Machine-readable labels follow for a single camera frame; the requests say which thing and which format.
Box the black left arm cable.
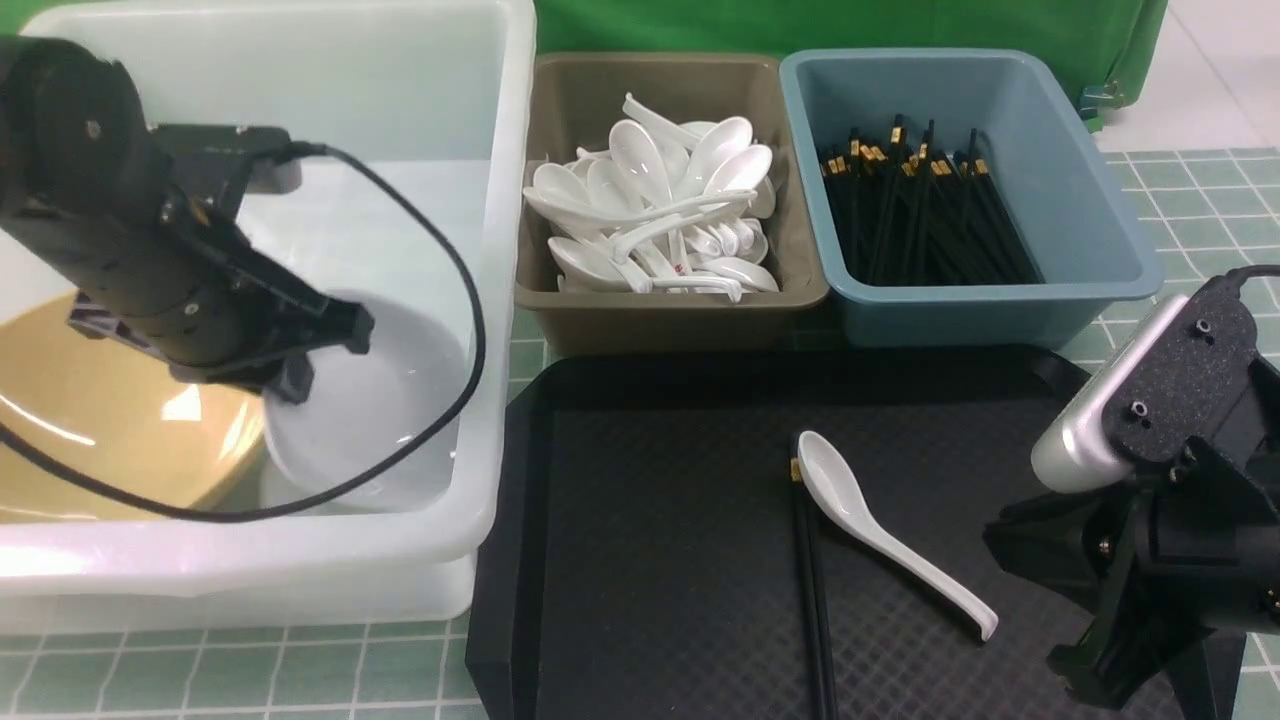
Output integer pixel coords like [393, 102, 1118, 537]
[0, 142, 488, 524]

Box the yellow noodle bowl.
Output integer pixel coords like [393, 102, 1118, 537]
[1, 295, 265, 510]

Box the green cloth backdrop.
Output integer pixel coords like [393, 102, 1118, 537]
[0, 0, 1169, 131]

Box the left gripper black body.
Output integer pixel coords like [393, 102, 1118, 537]
[3, 191, 301, 384]

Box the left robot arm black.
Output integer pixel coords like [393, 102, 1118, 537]
[1, 35, 375, 404]

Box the blue plastic chopstick bin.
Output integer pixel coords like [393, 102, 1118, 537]
[780, 47, 1165, 348]

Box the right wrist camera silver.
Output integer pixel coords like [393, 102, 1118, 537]
[1030, 269, 1277, 493]

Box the pile of white spoons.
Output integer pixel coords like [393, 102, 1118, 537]
[524, 95, 781, 304]

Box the white ceramic soup spoon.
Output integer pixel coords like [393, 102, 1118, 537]
[794, 430, 998, 643]

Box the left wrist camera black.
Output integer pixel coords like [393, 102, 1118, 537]
[148, 124, 303, 219]

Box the black chopstick gold tip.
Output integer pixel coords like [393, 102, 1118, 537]
[799, 498, 840, 719]
[788, 457, 820, 719]

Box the green checkered table mat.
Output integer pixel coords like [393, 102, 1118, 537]
[1, 147, 1277, 719]

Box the pile of black chopsticks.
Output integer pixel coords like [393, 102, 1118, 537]
[815, 114, 1044, 287]

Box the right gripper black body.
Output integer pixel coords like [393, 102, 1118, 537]
[1100, 439, 1277, 638]

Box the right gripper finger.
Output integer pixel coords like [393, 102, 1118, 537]
[983, 492, 1140, 601]
[1046, 592, 1190, 710]

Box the olive plastic spoon bin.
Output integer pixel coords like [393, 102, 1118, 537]
[515, 53, 829, 357]

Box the white square dish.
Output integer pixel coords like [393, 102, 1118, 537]
[259, 465, 447, 516]
[264, 290, 474, 495]

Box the black plastic serving tray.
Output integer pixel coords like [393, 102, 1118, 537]
[466, 346, 1111, 719]

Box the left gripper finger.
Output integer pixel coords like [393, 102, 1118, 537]
[285, 297, 375, 355]
[215, 355, 314, 405]

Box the large white plastic tub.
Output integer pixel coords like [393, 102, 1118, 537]
[3, 1, 536, 635]

